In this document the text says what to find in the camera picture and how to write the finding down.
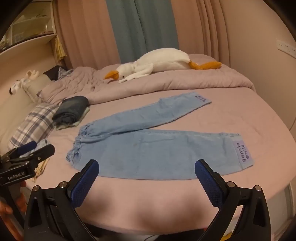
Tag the yellow hanging cloth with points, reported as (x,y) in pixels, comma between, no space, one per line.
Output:
(60,49)

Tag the cream shelf unit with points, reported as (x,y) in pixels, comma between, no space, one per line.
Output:
(30,27)

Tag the folded dark jeans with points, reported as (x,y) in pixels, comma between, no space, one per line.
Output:
(69,107)

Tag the pink comforter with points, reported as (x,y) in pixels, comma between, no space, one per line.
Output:
(185,81)

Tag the beige headboard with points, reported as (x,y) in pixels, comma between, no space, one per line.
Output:
(11,115)

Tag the teal curtain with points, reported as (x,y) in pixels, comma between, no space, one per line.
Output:
(143,25)

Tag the black clothing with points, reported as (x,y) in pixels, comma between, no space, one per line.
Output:
(53,73)

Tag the beige pillow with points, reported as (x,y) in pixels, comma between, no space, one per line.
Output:
(38,85)

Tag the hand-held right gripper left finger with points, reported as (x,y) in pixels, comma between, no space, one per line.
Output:
(84,185)

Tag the small white plush toy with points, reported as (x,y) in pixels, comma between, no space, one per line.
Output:
(23,81)

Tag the pink bed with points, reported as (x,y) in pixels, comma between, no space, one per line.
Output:
(138,204)

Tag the person's left hand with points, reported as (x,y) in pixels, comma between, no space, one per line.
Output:
(5,209)

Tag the pink curtain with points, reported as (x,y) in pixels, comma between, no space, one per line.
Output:
(87,34)
(198,25)

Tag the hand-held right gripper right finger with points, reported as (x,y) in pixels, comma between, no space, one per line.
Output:
(208,185)

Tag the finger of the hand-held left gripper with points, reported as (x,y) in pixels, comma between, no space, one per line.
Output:
(42,151)
(26,146)

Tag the white power strip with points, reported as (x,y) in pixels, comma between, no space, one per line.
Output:
(285,46)

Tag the plaid shirt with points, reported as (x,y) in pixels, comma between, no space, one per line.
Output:
(66,73)

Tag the plaid pillow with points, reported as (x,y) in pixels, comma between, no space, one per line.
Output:
(34,125)

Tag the white goose plush toy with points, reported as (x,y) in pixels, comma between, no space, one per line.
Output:
(161,60)

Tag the light blue pants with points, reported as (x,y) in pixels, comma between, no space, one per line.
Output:
(150,153)

